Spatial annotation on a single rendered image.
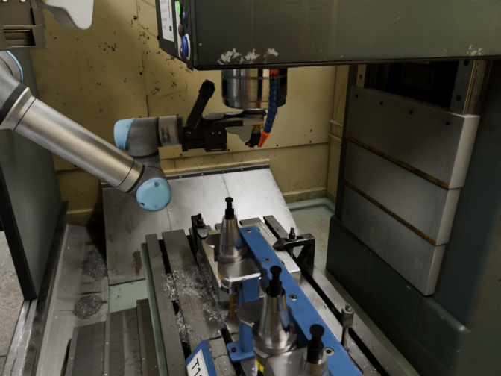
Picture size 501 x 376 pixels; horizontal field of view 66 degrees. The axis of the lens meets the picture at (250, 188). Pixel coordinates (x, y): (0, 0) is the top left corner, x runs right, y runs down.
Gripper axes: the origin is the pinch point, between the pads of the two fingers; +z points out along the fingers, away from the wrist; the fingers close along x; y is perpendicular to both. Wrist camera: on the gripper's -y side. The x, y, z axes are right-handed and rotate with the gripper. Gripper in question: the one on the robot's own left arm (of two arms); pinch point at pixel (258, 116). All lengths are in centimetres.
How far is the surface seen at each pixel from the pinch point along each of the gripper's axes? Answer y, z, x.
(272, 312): 12, -4, 56
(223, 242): 14.2, -10.1, 34.9
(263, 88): -8.1, 0.9, 7.8
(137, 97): 9, -50, -91
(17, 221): 28, -71, -9
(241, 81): -9.8, -3.8, 7.2
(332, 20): -21.6, 9.8, 30.9
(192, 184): 56, -29, -91
